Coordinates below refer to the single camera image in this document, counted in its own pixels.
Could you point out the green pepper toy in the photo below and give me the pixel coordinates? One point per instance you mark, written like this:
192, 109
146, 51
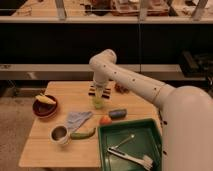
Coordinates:
84, 135

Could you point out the red bowl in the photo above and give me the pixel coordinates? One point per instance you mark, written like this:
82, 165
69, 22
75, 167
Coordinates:
44, 110

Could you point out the metal spoon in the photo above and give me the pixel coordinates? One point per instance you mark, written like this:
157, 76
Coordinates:
123, 141

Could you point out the orange tomato toy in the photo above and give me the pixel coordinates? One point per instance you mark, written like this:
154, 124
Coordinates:
104, 120

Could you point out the grey blue cloth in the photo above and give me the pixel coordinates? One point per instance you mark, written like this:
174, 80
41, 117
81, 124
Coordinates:
75, 120

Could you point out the wooden table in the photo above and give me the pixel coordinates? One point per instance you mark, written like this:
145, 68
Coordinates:
40, 152

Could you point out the green plastic tray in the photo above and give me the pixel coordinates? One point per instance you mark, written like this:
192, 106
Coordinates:
146, 141

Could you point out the metal measuring cup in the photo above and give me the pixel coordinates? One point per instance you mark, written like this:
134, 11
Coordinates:
59, 135

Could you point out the green plastic cup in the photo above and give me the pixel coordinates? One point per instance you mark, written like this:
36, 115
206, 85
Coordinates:
98, 102

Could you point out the yellowish suction gripper tip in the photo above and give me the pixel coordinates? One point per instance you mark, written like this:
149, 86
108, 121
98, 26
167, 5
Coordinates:
99, 90

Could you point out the dark red berry cluster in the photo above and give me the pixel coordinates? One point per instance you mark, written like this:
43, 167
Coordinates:
121, 89

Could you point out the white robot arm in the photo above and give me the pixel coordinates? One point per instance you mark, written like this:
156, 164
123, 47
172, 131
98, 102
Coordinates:
186, 111

